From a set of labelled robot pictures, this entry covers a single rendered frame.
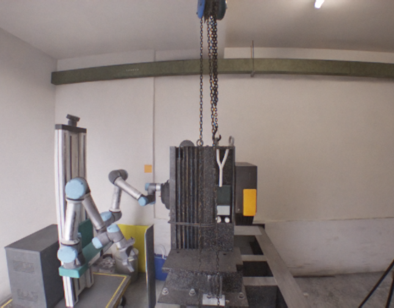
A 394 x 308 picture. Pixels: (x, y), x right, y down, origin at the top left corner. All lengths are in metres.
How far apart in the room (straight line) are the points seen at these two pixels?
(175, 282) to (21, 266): 1.21
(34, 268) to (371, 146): 3.70
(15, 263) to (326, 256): 3.23
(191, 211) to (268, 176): 1.43
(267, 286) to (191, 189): 0.86
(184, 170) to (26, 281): 1.51
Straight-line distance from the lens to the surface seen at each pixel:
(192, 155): 1.34
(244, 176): 1.28
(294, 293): 1.62
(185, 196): 1.40
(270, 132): 2.60
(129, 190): 1.85
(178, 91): 2.66
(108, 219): 2.06
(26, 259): 2.01
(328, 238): 3.03
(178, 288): 1.53
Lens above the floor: 1.58
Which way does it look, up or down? 1 degrees down
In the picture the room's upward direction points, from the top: straight up
